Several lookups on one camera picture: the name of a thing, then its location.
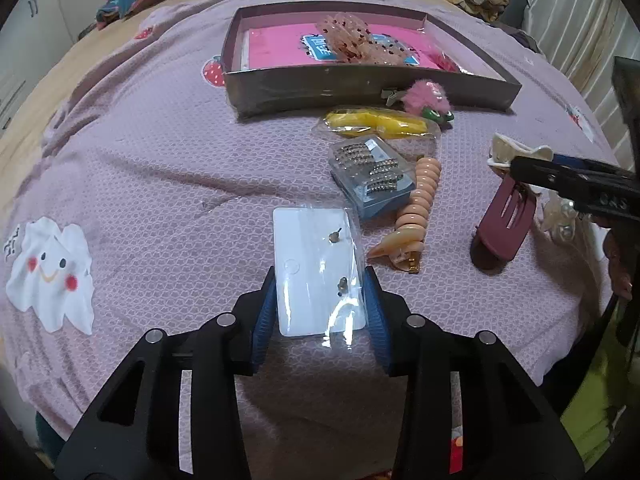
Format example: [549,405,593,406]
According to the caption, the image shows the pink printed sheet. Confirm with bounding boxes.
[240,22,461,75]

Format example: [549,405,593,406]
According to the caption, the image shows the pink fluffy hair clip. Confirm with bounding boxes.
[382,79,453,120]

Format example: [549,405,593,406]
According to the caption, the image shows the lime green garment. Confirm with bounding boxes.
[562,305,640,468]

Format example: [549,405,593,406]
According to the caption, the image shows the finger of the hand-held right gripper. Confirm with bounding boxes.
[510,156,640,221]
[550,154,640,181]

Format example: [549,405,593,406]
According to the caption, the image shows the cream claw hair clip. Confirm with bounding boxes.
[487,132,553,178]

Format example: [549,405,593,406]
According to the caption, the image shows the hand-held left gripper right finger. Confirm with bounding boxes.
[364,266,586,480]

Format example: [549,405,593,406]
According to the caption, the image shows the pearl flower hair clip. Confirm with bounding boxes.
[542,195,601,248]

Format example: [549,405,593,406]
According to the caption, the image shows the yellow hoop earrings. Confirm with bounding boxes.
[312,105,442,142]

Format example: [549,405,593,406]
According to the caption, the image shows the peach spiral hair clip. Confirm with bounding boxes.
[367,156,442,275]

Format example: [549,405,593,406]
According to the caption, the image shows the peach dotted scrunchie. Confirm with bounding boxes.
[316,11,420,67]

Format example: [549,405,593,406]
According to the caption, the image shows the maroon hair clip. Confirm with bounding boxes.
[470,175,538,271]

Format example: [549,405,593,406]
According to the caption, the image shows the white earring card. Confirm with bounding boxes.
[272,206,371,348]

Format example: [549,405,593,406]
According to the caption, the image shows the white cabinet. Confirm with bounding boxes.
[0,0,110,133]

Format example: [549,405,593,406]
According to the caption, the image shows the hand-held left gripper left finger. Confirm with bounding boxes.
[54,266,277,480]

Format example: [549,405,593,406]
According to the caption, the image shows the blue box of rhinestone clips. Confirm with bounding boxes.
[329,137,418,220]

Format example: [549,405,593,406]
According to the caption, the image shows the white curtain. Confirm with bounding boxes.
[515,0,640,153]

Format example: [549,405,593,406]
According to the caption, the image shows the person's right hand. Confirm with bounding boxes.
[602,230,636,302]

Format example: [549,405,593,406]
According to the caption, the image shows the grey shallow cardboard box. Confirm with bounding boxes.
[220,1,523,120]

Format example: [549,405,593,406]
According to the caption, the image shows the green hair clip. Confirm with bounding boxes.
[422,105,456,124]

